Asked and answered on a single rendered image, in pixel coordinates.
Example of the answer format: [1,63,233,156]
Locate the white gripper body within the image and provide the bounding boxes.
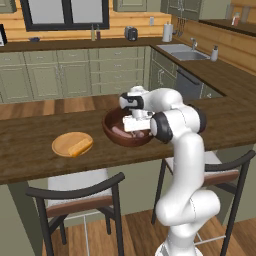
[122,114,153,134]

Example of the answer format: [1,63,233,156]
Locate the dark brown bowl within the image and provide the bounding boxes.
[101,106,155,148]

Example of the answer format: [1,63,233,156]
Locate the yellow bun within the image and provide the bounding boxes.
[67,138,94,158]

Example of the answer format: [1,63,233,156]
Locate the round wooden plate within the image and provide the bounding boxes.
[51,131,95,158]

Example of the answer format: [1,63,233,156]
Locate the green cupboards under sink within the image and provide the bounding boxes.
[148,48,180,92]

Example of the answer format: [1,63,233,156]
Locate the dark grey dishwasher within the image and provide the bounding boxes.
[175,66,205,101]

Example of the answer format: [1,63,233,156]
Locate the green lower cupboard run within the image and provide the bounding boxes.
[0,46,152,104]

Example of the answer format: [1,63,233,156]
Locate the steel sink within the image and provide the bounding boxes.
[156,43,211,62]

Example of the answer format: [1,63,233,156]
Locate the black chair with white seat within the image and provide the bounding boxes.
[151,149,256,256]
[25,167,126,256]

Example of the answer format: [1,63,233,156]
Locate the dark grey toaster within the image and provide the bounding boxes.
[123,25,139,42]

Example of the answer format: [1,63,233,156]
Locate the white paper towel roll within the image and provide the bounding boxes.
[161,22,175,43]

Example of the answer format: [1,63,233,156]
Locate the steel tap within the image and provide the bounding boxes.
[189,36,199,51]

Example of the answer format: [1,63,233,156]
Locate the pale green bottle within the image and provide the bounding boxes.
[90,23,97,42]

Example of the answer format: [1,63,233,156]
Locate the white soap dispenser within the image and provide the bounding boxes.
[210,44,220,63]

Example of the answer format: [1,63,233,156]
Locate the hanging kitchen tools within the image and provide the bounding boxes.
[176,15,188,38]

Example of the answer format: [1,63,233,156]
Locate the green upper cupboards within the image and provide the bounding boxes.
[112,0,232,21]

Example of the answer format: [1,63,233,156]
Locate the black framed window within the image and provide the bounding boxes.
[19,0,111,32]

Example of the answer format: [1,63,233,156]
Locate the small orange and white jar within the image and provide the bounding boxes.
[231,12,242,27]

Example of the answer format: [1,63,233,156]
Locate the black and white appliance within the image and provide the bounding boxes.
[0,23,9,47]

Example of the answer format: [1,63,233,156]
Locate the green upper cupboard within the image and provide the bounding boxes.
[0,0,17,14]

